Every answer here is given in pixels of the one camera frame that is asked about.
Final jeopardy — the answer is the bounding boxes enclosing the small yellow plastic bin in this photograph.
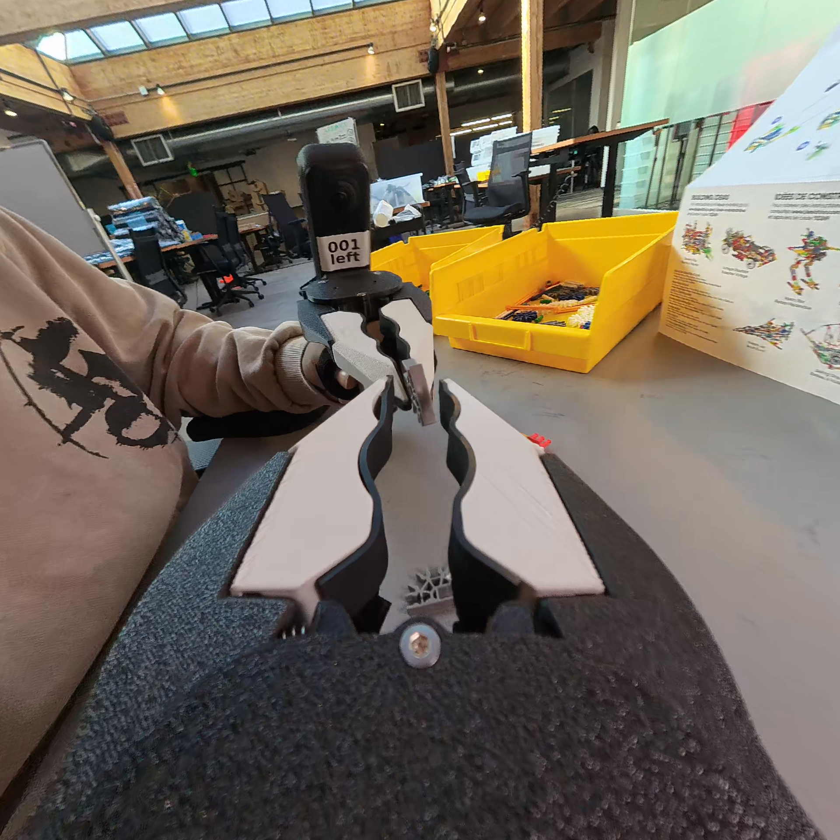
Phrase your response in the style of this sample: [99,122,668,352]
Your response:
[369,224,508,291]

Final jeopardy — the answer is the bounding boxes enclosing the white storage bins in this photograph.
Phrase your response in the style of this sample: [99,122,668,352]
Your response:
[468,126,563,166]

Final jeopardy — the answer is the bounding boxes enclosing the printed instruction sheet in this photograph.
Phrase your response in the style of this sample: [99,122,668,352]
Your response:
[658,29,840,406]

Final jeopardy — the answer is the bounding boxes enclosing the large whiteboard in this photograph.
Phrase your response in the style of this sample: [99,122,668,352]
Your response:
[0,138,133,281]

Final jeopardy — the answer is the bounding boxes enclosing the person's left forearm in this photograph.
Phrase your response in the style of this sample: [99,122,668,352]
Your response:
[125,289,337,416]

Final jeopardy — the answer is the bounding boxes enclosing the long black frame table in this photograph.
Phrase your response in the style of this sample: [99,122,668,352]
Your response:
[530,117,672,219]

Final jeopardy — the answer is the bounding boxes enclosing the pile of blue folded cloth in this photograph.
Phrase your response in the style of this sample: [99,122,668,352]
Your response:
[107,196,186,238]

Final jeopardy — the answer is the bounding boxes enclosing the wooden work table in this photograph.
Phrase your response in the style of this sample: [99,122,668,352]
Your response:
[91,231,219,265]

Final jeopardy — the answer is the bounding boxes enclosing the clear plastic container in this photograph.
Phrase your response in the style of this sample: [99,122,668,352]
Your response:
[369,172,425,212]

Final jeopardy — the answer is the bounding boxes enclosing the stack of clear crates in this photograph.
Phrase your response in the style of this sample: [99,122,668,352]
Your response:
[645,113,737,209]

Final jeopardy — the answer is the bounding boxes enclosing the thick wooden post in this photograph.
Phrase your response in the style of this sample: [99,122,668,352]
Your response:
[520,0,547,228]

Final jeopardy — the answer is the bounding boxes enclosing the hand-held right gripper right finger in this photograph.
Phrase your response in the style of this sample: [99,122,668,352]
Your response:
[438,378,606,636]

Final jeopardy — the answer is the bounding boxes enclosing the grey snowflake connector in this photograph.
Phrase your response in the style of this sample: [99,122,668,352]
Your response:
[402,566,455,609]
[402,360,438,429]

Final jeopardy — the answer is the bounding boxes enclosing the black office chair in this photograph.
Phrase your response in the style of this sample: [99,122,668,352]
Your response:
[126,225,189,307]
[461,130,534,232]
[196,209,268,317]
[261,189,311,261]

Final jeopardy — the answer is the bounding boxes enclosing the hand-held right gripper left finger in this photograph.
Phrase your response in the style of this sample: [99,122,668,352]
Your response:
[230,377,396,634]

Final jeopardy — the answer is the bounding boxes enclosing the stack of red crates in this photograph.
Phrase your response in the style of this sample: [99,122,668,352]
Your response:
[730,100,777,143]

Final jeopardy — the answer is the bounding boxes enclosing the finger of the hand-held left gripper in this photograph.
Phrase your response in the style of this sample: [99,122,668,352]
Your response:
[381,298,438,396]
[320,310,396,389]

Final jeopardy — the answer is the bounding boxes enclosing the large yellow plastic bin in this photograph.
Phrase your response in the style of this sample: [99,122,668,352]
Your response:
[428,210,681,375]

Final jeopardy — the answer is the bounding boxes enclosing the person's beige sweatshirt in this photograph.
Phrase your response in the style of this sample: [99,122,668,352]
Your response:
[0,206,199,796]

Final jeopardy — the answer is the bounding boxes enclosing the pile of colourful toy pieces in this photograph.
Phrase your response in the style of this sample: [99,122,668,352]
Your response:
[494,280,602,330]

